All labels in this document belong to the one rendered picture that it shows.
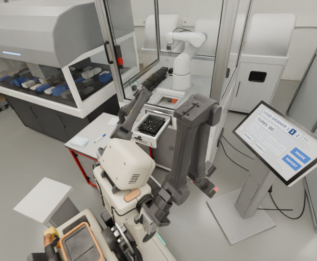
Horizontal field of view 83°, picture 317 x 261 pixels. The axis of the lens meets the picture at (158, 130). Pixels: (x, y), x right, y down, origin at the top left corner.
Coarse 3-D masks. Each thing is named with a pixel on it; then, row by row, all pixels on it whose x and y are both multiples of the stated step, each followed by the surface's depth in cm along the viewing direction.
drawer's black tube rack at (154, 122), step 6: (150, 114) 177; (144, 120) 170; (150, 120) 170; (156, 120) 169; (162, 120) 168; (144, 126) 163; (150, 126) 163; (156, 126) 167; (144, 132) 162; (150, 132) 161; (156, 132) 160
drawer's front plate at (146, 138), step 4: (136, 132) 154; (132, 136) 158; (136, 136) 155; (144, 136) 150; (148, 136) 149; (132, 140) 162; (144, 140) 153; (148, 140) 151; (152, 140) 148; (148, 144) 154; (152, 144) 152
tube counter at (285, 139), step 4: (268, 128) 121; (272, 128) 119; (276, 128) 117; (272, 132) 118; (276, 132) 116; (280, 132) 114; (276, 136) 115; (280, 136) 114; (284, 136) 112; (284, 140) 111; (288, 140) 110; (292, 140) 108; (288, 144) 109; (292, 144) 107
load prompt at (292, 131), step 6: (264, 114) 125; (270, 114) 122; (270, 120) 121; (276, 120) 118; (282, 120) 115; (282, 126) 114; (288, 126) 112; (288, 132) 111; (294, 132) 108; (300, 132) 106; (294, 138) 107
